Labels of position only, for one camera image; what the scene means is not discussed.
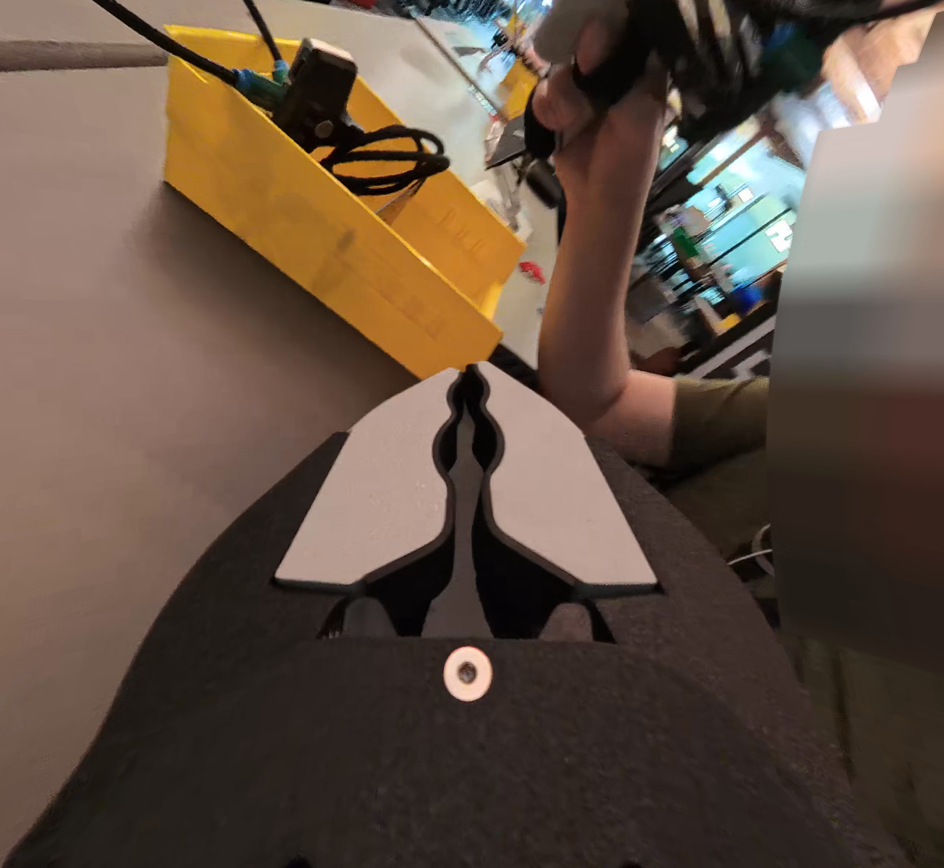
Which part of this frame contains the black braided hdmi cable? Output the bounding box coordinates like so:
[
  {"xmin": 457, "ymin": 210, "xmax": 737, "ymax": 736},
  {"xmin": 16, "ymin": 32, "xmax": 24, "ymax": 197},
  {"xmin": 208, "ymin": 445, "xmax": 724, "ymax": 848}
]
[{"xmin": 3, "ymin": 0, "xmax": 277, "ymax": 109}]

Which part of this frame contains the person's right forearm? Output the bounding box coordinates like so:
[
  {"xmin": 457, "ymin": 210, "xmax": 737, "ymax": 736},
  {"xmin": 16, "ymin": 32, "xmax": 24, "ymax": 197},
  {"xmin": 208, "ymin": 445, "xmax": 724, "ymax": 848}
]
[{"xmin": 537, "ymin": 101, "xmax": 681, "ymax": 467}]

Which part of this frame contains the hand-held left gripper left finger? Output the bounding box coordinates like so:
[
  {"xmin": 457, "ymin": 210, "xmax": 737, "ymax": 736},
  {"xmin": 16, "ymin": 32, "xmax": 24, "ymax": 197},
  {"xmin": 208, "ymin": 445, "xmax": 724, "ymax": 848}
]
[{"xmin": 274, "ymin": 368, "xmax": 471, "ymax": 592}]

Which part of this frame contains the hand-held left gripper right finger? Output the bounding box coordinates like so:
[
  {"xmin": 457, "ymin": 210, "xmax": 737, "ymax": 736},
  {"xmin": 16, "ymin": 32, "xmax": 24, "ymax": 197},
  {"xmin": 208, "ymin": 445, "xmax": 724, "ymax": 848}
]
[{"xmin": 471, "ymin": 362, "xmax": 659, "ymax": 598}]

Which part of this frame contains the coiled black cable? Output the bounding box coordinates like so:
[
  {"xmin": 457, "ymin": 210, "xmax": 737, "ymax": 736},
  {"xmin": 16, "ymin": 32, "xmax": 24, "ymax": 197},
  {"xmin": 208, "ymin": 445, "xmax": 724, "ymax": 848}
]
[{"xmin": 317, "ymin": 124, "xmax": 451, "ymax": 199}]

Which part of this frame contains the person's right hand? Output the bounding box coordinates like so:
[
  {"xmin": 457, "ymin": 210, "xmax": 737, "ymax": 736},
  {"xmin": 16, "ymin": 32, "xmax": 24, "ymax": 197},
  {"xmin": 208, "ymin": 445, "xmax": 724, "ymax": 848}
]
[{"xmin": 531, "ymin": 18, "xmax": 671, "ymax": 164}]

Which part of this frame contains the yellow plastic bin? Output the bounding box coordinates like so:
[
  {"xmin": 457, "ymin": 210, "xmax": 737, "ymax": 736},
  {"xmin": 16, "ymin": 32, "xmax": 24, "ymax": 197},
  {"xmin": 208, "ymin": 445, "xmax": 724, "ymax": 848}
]
[{"xmin": 162, "ymin": 25, "xmax": 528, "ymax": 381}]

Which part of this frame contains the black adapter device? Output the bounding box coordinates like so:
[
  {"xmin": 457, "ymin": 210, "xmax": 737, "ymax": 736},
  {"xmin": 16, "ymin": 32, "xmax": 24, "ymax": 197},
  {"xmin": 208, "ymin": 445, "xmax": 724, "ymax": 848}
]
[{"xmin": 274, "ymin": 38, "xmax": 360, "ymax": 150}]

